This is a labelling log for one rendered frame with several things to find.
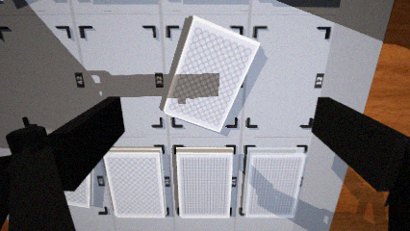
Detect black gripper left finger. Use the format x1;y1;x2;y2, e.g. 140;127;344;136
0;96;125;231

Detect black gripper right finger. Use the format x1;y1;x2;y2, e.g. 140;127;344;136
311;97;410;231

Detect grey deck plate with rectangular bays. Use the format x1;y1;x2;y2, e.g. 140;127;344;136
0;0;395;231

